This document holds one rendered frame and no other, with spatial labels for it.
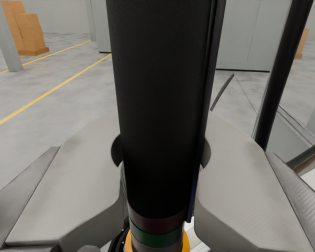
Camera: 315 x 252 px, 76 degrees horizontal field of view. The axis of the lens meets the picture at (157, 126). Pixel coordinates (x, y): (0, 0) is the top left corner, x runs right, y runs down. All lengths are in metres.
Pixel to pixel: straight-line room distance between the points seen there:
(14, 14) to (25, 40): 0.76
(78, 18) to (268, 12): 10.54
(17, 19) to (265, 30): 7.27
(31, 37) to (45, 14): 6.60
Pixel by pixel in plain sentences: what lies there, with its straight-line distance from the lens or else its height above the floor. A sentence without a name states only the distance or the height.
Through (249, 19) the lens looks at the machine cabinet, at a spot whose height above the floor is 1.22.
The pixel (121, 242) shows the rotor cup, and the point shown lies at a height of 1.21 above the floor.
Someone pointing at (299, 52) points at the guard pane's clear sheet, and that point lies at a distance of 1.38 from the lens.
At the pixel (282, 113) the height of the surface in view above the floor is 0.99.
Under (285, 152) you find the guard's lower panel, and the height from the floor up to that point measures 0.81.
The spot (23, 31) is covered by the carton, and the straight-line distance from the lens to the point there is 8.51.
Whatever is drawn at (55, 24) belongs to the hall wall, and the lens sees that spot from 14.63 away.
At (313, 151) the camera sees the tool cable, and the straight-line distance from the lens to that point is 0.31.
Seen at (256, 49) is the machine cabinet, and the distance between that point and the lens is 5.93.
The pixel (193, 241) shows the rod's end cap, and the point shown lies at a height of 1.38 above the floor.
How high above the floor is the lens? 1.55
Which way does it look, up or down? 31 degrees down
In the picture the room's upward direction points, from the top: straight up
